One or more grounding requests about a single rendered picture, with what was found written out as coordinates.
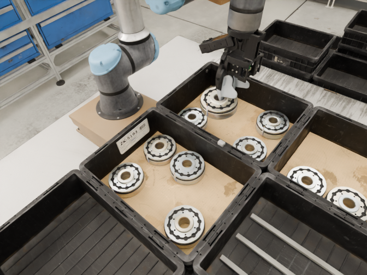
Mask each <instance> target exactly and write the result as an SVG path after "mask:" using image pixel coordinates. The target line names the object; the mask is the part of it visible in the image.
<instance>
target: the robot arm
mask: <svg viewBox="0 0 367 275"><path fill-rule="evenodd" d="M193 1H195V0H145V2H146V4H147V5H149V6H150V9H151V10H152V11H153V12H154V13H156V14H159V15H164V14H167V13H169V12H172V11H176V10H178V9H180V8H181V7H182V6H184V5H186V4H188V3H190V2H193ZM113 3H114V6H115V10H116V15H117V19H118V22H119V25H120V30H121V31H120V32H119V34H118V39H119V42H120V43H119V44H118V45H117V44H114V43H107V44H106V45H105V44H103V45H100V46H98V47H97V48H95V49H94V50H93V51H92V52H91V53H90V55H89V58H88V61H89V64H90V69H91V72H92V73H93V76H94V79H95V81H96V84H97V87H98V89H99V92H100V102H99V105H100V108H101V111H102V112H103V113H104V114H106V115H109V116H121V115H125V114H127V113H129V112H131V111H133V110H134V109H135V108H136V107H137V105H138V102H139V100H138V96H137V94H136V93H135V91H134V89H133V88H132V87H131V85H130V84H129V80H128V77H129V76H131V75H132V74H134V73H136V72H138V71H139V70H141V69H142V68H144V67H146V66H148V65H150V64H151V63H152V62H154V61H155V60H156V59H157V58H158V55H159V44H158V41H157V40H156V37H155V36H154V34H153V33H151V32H150V30H149V29H148V28H146V27H145V26H144V21H143V15H142V12H141V6H140V0H113ZM264 5H265V0H230V5H229V12H228V21H227V25H228V28H227V34H224V35H221V36H218V37H214V38H212V37H211V38H207V39H205V40H204V41H202V43H201V44H200V45H199V48H200V50H201V53H202V54H203V53H211V52H213V51H216V50H220V49H224V52H223V54H222V56H221V59H220V63H219V65H218V70H217V74H216V89H217V95H218V98H219V101H221V100H223V99H224V97H227V98H233V99H235V98H236V97H237V95H238V94H237V92H236V90H235V87H240V88H249V86H250V84H249V82H247V81H246V80H247V77H249V76H250V75H251V76H254V75H256V73H257V72H259V71H260V68H261V64H262V59H263V55H264V54H263V53H261V52H259V47H260V44H261V40H263V39H264V38H265V34H266V32H263V31H260V30H258V29H259V27H260V25H261V20H262V15H263V9H264ZM260 59H261V61H260V64H259V60H260ZM258 65H259V67H258ZM227 72H228V74H229V75H227ZM244 77H245V78H244Z"/></svg>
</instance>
